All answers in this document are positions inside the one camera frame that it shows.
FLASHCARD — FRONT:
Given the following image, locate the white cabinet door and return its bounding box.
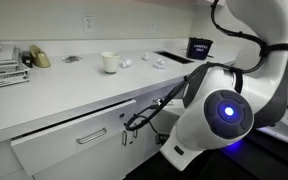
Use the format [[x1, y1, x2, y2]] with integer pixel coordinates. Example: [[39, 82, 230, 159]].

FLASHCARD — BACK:
[[33, 126, 132, 180], [128, 114, 173, 168]]

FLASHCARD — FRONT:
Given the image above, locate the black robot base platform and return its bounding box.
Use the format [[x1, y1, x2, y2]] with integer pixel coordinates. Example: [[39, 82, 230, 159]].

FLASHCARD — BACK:
[[123, 129, 288, 180]]

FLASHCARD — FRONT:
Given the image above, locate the rectangular counter waste slot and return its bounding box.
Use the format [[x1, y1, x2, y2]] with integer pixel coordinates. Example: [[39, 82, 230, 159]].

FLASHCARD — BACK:
[[153, 49, 195, 65]]

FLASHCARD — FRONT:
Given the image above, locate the black plastic waste bin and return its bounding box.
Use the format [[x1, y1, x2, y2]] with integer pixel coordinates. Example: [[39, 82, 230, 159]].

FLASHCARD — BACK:
[[186, 37, 214, 61]]

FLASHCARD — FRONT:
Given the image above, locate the pile of metal clips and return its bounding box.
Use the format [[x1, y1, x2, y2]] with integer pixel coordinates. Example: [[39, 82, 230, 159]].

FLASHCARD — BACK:
[[61, 54, 83, 64]]

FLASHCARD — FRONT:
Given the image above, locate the white drawer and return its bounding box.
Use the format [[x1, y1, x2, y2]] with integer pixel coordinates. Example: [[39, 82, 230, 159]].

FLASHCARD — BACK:
[[10, 99, 137, 177]]

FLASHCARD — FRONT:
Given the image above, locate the small black box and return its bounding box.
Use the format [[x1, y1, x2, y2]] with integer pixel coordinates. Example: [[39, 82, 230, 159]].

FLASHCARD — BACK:
[[21, 50, 34, 69]]

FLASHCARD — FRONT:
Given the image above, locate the grey striped booklet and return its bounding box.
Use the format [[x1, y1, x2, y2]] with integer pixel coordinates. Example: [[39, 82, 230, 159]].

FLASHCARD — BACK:
[[0, 68, 31, 91]]

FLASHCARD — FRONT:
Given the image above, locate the metal drawer handle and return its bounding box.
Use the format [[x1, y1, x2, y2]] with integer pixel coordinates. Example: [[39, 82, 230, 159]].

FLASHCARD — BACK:
[[76, 127, 108, 145]]

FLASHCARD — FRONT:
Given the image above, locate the white wall outlet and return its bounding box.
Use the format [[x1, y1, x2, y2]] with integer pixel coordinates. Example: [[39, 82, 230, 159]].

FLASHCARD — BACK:
[[82, 13, 96, 33]]

